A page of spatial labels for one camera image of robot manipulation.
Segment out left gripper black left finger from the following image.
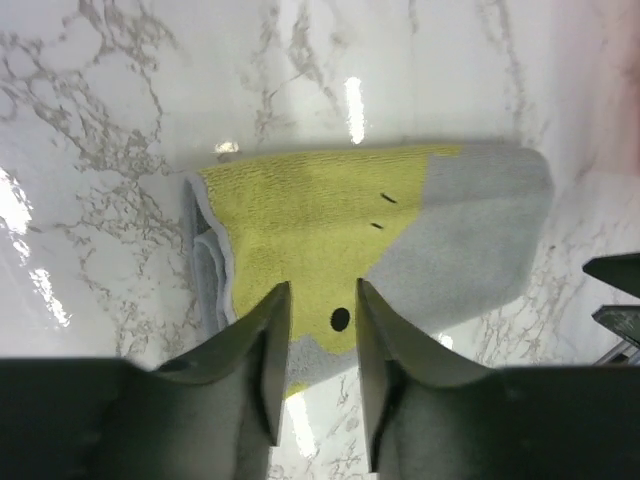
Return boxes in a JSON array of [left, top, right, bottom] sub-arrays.
[[1, 282, 291, 479]]

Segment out grey green towel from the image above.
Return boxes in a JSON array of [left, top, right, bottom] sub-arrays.
[[182, 144, 554, 394]]

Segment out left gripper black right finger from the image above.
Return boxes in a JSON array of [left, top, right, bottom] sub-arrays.
[[355, 280, 639, 479]]

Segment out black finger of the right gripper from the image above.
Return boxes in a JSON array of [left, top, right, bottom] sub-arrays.
[[583, 253, 640, 298], [592, 305, 640, 349]]

